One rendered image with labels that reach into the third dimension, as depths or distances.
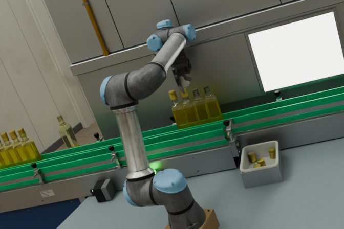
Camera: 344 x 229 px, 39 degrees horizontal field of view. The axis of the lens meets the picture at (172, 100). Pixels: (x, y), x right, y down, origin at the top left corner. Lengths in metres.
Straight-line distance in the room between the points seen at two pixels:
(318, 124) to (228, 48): 0.56
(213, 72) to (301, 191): 0.76
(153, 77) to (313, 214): 0.80
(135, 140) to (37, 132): 3.68
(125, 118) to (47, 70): 3.85
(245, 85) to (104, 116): 0.81
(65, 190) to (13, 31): 3.06
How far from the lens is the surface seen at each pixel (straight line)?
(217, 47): 2.43
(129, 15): 2.50
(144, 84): 1.83
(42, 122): 5.59
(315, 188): 2.12
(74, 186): 2.67
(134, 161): 1.93
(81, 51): 2.64
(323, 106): 2.36
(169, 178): 1.87
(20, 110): 5.41
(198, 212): 1.95
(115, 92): 1.88
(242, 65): 2.45
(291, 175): 2.24
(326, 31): 2.41
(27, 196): 2.83
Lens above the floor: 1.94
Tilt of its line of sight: 20 degrees down
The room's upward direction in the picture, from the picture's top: 20 degrees counter-clockwise
